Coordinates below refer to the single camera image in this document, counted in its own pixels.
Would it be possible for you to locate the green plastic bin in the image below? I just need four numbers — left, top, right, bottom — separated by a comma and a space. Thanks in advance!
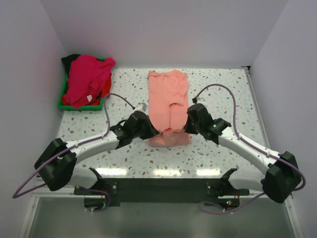
57, 57, 107, 112

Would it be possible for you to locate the aluminium frame rail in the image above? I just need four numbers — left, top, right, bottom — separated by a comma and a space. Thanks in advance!
31, 176, 294, 199

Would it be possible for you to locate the red t-shirt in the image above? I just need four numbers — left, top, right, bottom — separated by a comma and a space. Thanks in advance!
61, 78, 111, 106

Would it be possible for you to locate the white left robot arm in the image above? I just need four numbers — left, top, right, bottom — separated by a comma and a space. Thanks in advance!
34, 111, 159, 194

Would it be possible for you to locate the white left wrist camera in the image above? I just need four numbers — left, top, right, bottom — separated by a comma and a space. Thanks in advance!
134, 102, 148, 113

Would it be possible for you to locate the salmon pink t-shirt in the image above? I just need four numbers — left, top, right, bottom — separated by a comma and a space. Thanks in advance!
148, 70, 191, 147

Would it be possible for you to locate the magenta t-shirt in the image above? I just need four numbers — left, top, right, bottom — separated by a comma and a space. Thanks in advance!
62, 55, 116, 109

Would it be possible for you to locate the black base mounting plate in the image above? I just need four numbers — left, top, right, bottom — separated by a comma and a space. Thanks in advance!
74, 178, 250, 210

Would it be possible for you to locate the black t-shirt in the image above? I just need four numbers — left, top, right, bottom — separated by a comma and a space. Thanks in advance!
61, 54, 80, 75

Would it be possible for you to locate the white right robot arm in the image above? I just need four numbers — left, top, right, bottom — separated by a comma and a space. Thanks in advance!
184, 103, 306, 203

